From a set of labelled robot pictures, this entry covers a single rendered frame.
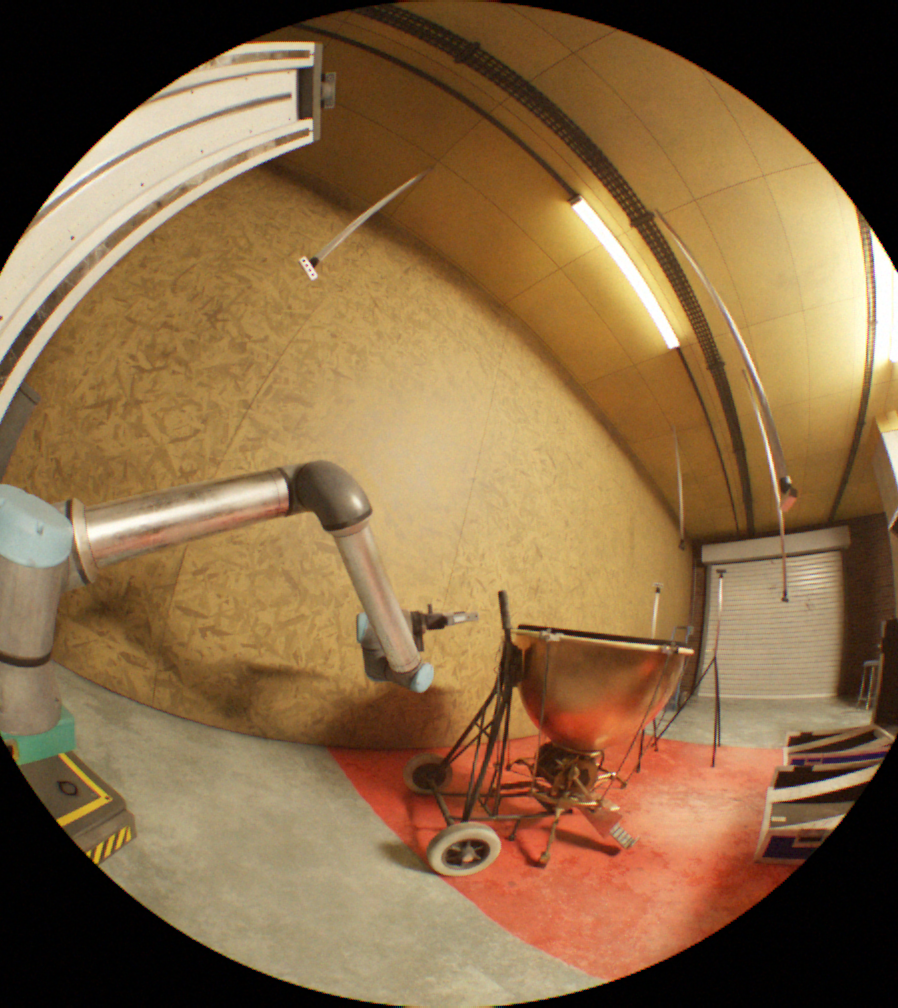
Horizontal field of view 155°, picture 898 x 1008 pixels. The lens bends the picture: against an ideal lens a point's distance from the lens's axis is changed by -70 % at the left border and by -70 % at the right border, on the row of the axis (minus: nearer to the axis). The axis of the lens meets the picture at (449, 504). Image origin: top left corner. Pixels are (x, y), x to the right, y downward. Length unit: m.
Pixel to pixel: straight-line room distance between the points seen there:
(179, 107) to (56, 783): 1.08
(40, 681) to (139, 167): 0.78
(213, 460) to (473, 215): 2.26
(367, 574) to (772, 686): 7.06
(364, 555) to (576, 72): 2.62
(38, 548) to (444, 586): 1.65
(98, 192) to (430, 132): 2.15
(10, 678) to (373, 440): 1.57
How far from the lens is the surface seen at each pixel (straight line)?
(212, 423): 1.50
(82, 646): 1.62
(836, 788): 2.14
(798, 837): 1.52
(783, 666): 7.25
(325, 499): 0.66
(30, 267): 0.68
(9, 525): 0.48
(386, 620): 0.79
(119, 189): 0.76
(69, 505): 0.67
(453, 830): 1.00
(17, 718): 0.54
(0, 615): 0.50
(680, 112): 2.61
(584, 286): 2.86
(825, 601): 7.45
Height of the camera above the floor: 0.75
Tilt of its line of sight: 20 degrees up
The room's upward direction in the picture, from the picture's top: 14 degrees clockwise
